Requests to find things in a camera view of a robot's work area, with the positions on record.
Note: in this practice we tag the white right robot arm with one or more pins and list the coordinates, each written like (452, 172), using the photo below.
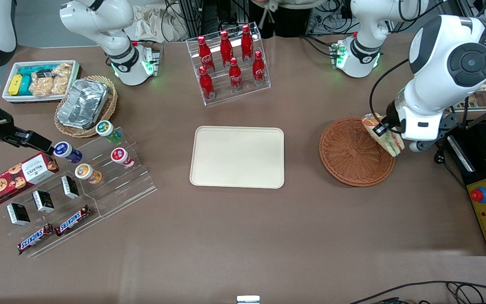
(99, 21)

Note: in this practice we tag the white plastic bin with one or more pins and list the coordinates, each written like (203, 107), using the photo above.
(36, 99)

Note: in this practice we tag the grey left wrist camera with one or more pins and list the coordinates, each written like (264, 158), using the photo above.
(416, 146)

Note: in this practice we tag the crumpled clear plastic sheet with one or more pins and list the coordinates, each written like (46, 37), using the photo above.
(150, 21)

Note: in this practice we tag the silver metal sealing bar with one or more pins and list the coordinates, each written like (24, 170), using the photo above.
(461, 154)

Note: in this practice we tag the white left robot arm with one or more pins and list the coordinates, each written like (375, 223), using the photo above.
(437, 50)

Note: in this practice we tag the red Walkers cookie box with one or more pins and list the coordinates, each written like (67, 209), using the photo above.
(15, 179)

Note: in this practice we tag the clear acrylic tiered stand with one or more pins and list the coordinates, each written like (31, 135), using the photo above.
(133, 185)

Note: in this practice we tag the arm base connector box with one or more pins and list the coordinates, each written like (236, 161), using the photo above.
(338, 52)
(150, 59)

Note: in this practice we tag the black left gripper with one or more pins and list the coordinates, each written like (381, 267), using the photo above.
(391, 115)

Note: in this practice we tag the beige rectangular tray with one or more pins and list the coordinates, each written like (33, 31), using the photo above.
(236, 158)

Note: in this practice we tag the aluminium foil tray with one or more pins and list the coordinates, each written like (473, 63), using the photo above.
(82, 103)

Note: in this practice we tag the red emergency stop button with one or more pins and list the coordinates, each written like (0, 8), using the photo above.
(477, 195)

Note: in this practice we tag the triangular sandwich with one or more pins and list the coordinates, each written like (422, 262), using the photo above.
(392, 143)

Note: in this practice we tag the light wicker basket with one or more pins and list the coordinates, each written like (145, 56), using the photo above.
(110, 105)

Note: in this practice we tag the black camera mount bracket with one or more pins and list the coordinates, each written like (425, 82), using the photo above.
(443, 126)

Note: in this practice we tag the green lid cup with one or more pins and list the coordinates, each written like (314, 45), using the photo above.
(107, 130)

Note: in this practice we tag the brown round wicker basket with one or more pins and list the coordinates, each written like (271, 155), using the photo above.
(348, 156)

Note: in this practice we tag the teal snack box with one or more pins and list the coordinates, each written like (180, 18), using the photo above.
(25, 86)
(32, 69)

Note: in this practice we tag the blue lid cup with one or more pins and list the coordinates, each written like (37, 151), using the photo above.
(66, 151)

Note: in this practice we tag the clear acrylic bottle rack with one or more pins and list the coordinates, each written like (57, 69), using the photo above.
(234, 95)

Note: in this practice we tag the Snickers bar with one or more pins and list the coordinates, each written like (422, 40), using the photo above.
(35, 238)
(73, 220)

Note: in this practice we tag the beige cracker packet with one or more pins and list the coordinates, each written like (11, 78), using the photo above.
(40, 85)
(60, 85)
(62, 69)

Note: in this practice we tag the small black box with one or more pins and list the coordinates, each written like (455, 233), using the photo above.
(43, 201)
(18, 214)
(70, 187)

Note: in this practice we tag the black sealing machine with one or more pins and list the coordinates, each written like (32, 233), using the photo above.
(483, 169)

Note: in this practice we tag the orange lid cup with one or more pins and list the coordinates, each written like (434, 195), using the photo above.
(87, 173)

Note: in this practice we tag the red lid cup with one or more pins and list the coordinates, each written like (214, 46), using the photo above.
(120, 156)

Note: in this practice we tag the red cola bottle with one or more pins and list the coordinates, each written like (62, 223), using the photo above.
(247, 42)
(205, 52)
(226, 48)
(258, 69)
(206, 84)
(235, 76)

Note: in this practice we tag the yellow small box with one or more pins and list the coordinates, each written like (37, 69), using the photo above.
(15, 85)

